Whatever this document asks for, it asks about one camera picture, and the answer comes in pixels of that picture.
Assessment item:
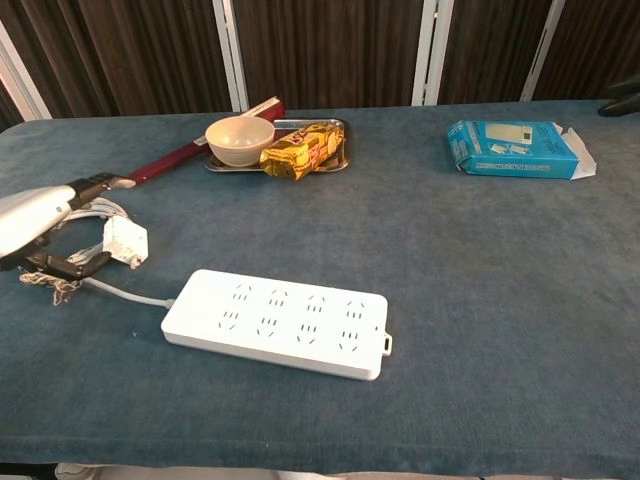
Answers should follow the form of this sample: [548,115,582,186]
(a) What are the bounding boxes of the white power strip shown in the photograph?
[160,268,396,382]

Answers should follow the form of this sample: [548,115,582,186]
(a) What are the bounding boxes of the frayed beige twine tie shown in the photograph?
[17,272,84,306]

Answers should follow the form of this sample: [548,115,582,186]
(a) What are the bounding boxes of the blue scale carton box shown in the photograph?
[446,119,597,180]

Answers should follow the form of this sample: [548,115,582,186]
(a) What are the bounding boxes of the dark red long case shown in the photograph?
[127,97,286,187]

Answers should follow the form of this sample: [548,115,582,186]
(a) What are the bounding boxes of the white metal frame post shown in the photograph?
[212,0,250,112]
[411,0,454,106]
[0,22,54,121]
[519,0,566,103]

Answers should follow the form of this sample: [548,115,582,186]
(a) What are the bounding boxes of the white pink paper sleeve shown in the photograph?
[192,97,281,149]

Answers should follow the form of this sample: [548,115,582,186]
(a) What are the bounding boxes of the beige bowl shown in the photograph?
[205,116,276,168]

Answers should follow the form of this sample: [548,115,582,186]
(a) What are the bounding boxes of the white plastic block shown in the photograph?
[102,214,150,270]

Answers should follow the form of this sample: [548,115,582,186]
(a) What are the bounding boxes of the steel rectangular tray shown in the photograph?
[202,118,351,174]

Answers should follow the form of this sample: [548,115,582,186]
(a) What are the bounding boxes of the white coiled power cord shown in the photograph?
[19,196,176,307]

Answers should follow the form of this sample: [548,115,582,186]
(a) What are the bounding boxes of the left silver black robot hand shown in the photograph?
[0,172,137,281]

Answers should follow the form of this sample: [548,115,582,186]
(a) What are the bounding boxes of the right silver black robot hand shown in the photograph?
[597,73,640,119]

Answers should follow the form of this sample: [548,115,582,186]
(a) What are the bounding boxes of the yellow biscuit pack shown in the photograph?
[258,123,346,181]

